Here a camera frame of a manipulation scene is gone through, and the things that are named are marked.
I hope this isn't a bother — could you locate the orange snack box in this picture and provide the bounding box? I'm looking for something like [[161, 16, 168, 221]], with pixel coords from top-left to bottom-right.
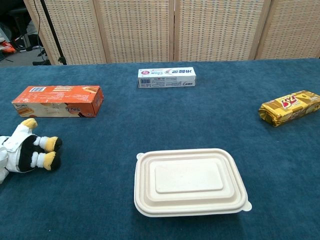
[[11, 85, 105, 119]]

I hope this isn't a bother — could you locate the white toothpaste box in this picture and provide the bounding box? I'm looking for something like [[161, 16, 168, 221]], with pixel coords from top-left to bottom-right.
[[137, 66, 197, 89]]

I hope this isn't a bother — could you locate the beige lidded food container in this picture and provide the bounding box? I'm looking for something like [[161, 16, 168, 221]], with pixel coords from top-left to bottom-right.
[[134, 148, 253, 218]]

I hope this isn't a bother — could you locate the woven wooden folding screen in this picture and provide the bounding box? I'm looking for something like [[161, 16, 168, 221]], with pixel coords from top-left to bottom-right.
[[23, 0, 320, 66]]

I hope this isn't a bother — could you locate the blue table mat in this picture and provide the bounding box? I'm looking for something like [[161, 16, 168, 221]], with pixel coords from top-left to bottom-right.
[[0, 57, 320, 240]]

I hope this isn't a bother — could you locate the gold biscuit packet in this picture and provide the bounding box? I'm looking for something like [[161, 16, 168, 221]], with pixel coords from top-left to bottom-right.
[[258, 90, 320, 128]]

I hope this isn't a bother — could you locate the black white plush toy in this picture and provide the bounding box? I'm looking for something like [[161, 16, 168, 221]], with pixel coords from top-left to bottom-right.
[[0, 117, 63, 185]]

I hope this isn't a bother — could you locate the black tripod stand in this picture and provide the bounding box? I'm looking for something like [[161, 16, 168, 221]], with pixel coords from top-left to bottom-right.
[[39, 0, 68, 66]]

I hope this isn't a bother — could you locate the orange floor object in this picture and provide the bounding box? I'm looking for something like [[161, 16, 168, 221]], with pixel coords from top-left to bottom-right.
[[1, 41, 16, 54]]

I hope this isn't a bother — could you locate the black office chair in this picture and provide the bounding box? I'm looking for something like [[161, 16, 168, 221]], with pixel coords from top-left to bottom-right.
[[0, 0, 29, 51]]

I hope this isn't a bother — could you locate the black floor cable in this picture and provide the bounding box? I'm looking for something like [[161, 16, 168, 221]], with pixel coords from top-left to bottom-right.
[[32, 0, 51, 66]]

